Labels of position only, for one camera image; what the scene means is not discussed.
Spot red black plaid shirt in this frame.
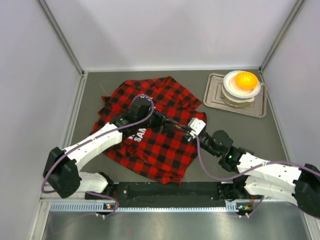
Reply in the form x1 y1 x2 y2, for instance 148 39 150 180
92 76 207 185

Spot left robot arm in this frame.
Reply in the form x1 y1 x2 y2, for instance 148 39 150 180
43 110 179 199

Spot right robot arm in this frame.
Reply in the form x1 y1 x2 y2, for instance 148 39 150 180
181 126 320 218

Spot metal tray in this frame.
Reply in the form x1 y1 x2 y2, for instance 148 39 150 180
203 73 267 118

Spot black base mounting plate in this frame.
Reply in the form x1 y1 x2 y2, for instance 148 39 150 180
103 182 253 208

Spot stack of white paper plates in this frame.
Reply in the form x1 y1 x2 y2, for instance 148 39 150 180
221 70 261 103

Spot orange ball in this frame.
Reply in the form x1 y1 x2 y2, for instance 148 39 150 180
235 71 259 90

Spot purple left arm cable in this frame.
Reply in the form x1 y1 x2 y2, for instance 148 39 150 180
41 94 120 218

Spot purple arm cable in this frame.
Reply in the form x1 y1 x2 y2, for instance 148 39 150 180
41 94 120 218
194 134 320 218

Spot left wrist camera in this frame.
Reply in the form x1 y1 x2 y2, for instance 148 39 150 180
129 97 153 120

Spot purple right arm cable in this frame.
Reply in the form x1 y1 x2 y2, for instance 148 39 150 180
194 134 320 218

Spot perforated cable duct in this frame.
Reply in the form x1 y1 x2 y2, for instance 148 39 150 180
50 202 240 213

